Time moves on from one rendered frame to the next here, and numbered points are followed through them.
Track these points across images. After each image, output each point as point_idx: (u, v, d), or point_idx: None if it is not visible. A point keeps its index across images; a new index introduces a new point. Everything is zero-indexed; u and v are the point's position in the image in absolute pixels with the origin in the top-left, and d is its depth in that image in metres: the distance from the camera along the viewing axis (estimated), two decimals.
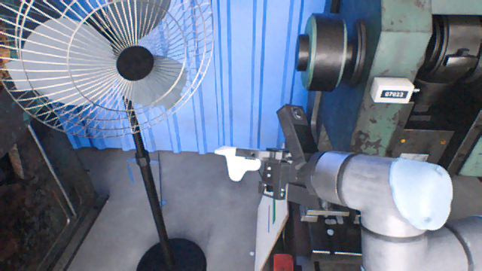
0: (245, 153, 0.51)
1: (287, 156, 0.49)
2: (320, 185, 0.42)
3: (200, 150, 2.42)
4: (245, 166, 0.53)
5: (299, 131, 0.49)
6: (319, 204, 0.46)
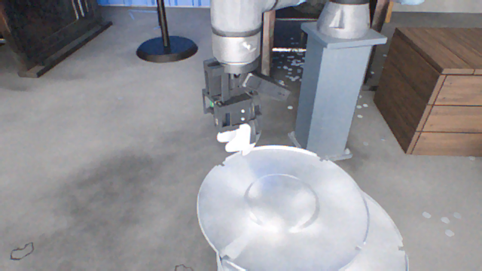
0: None
1: None
2: None
3: (194, 1, 2.67)
4: None
5: (264, 75, 0.55)
6: (210, 67, 0.47)
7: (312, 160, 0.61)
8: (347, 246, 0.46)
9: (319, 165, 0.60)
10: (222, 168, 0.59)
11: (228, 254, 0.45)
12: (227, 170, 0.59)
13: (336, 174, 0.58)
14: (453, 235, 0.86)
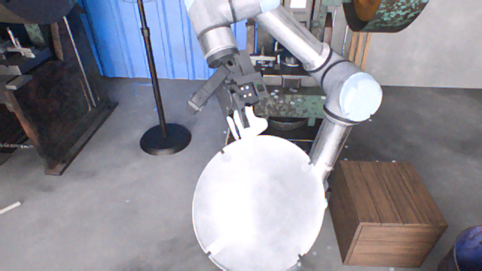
0: (244, 117, 0.58)
1: (227, 81, 0.60)
2: (229, 38, 0.61)
3: (190, 75, 3.05)
4: (252, 117, 0.61)
5: (204, 83, 0.60)
6: (242, 55, 0.65)
7: (303, 162, 0.66)
8: (293, 253, 0.65)
9: (306, 169, 0.66)
10: (221, 157, 0.60)
11: (211, 251, 0.59)
12: (226, 160, 0.60)
13: (314, 183, 0.66)
14: None
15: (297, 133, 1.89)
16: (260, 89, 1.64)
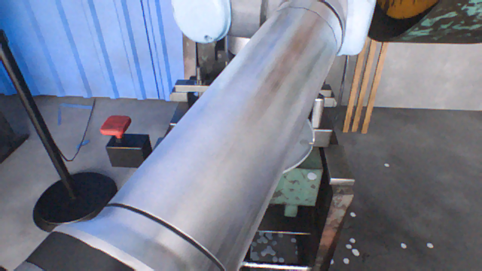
0: None
1: None
2: None
3: (138, 94, 2.25)
4: None
5: None
6: None
7: None
8: None
9: None
10: (307, 141, 0.66)
11: None
12: (302, 141, 0.66)
13: None
14: None
15: (268, 215, 1.08)
16: None
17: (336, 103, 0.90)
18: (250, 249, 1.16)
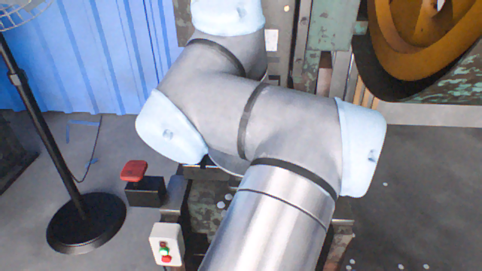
0: None
1: None
2: None
3: None
4: None
5: None
6: None
7: None
8: None
9: None
10: None
11: None
12: None
13: (239, 172, 0.77)
14: None
15: None
16: (199, 193, 0.90)
17: None
18: None
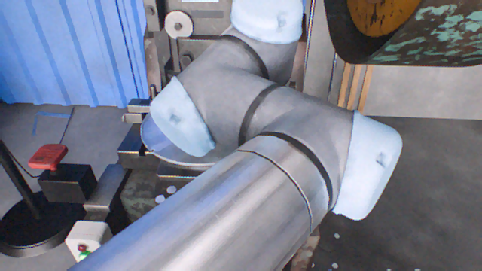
0: None
1: None
2: None
3: (118, 102, 2.15)
4: None
5: None
6: None
7: None
8: (156, 145, 0.64)
9: None
10: None
11: None
12: None
13: (227, 156, 0.61)
14: None
15: None
16: (136, 185, 0.74)
17: None
18: None
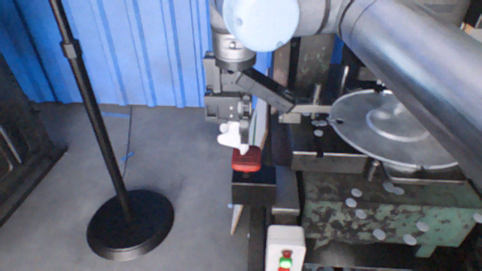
0: None
1: None
2: None
3: (178, 102, 2.12)
4: None
5: (271, 80, 0.53)
6: (206, 57, 0.50)
7: None
8: (415, 161, 0.58)
9: None
10: (376, 93, 0.78)
11: None
12: (378, 95, 0.77)
13: None
14: None
15: (374, 248, 0.95)
16: (316, 187, 0.71)
17: None
18: None
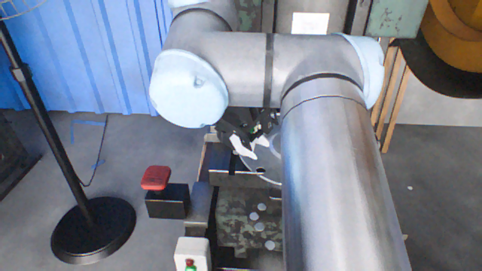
0: (226, 145, 0.56)
1: None
2: None
3: (151, 111, 2.21)
4: (242, 145, 0.55)
5: None
6: None
7: None
8: None
9: None
10: None
11: None
12: None
13: None
14: None
15: None
16: (227, 202, 0.79)
17: (379, 145, 0.86)
18: None
